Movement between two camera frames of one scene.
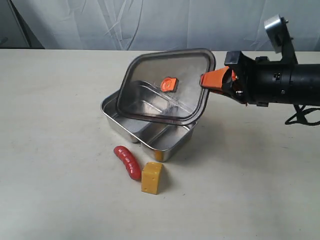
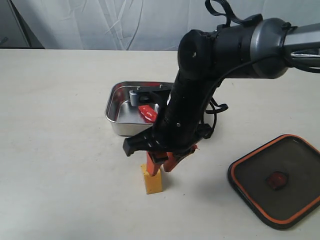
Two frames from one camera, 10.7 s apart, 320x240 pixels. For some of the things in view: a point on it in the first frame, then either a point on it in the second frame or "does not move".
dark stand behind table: [15, 33] does not move
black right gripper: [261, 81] → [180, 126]
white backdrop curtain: [129, 25] does not move
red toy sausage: [130, 162] → [148, 111]
